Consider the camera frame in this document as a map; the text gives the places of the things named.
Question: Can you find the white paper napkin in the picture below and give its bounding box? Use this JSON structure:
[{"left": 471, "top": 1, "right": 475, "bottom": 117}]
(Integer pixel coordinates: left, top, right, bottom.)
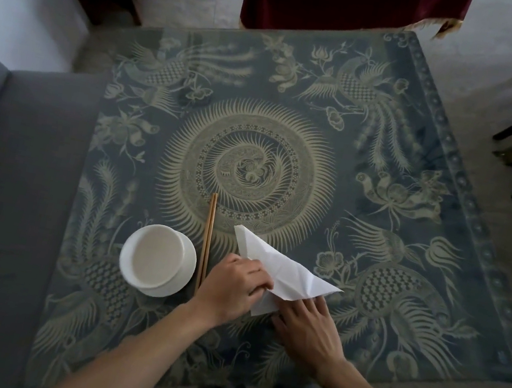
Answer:
[{"left": 219, "top": 223, "right": 352, "bottom": 332}]

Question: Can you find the blue phoenix patterned tablecloth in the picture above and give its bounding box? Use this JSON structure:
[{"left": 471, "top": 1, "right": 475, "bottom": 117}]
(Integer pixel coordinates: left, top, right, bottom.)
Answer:
[{"left": 22, "top": 0, "right": 512, "bottom": 388}]

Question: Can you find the person's right hand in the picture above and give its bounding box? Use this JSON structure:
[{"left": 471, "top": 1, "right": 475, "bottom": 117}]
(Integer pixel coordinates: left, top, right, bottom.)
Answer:
[{"left": 261, "top": 287, "right": 357, "bottom": 388}]

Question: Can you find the grey upholstered sofa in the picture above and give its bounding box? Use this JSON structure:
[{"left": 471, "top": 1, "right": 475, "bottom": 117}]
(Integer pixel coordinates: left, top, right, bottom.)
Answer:
[{"left": 0, "top": 40, "right": 115, "bottom": 388}]

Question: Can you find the white bowl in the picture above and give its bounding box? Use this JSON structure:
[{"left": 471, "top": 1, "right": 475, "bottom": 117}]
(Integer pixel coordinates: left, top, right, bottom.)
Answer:
[{"left": 114, "top": 219, "right": 192, "bottom": 296}]

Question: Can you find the person's left forearm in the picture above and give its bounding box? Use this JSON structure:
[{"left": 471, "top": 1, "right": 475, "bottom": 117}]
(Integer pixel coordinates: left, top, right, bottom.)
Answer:
[{"left": 42, "top": 277, "right": 222, "bottom": 388}]

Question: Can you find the dark red tablecloth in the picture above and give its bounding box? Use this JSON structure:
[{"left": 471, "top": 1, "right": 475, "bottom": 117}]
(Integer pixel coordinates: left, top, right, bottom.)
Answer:
[{"left": 234, "top": 0, "right": 474, "bottom": 66}]

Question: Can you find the white saucer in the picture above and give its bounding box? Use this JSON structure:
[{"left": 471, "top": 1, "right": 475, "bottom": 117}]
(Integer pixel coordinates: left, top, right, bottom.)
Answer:
[{"left": 137, "top": 227, "right": 202, "bottom": 305}]

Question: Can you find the person's left hand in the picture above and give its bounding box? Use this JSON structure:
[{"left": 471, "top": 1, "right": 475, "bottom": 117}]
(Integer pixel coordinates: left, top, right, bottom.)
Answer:
[{"left": 187, "top": 248, "right": 280, "bottom": 337}]

